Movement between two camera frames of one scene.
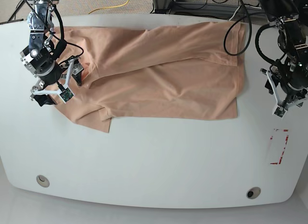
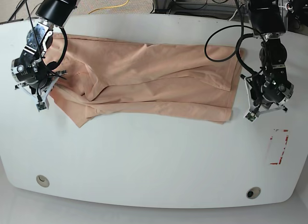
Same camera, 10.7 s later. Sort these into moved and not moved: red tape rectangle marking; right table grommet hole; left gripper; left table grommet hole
Moved: left gripper
Not moved: left table grommet hole; right table grommet hole; red tape rectangle marking
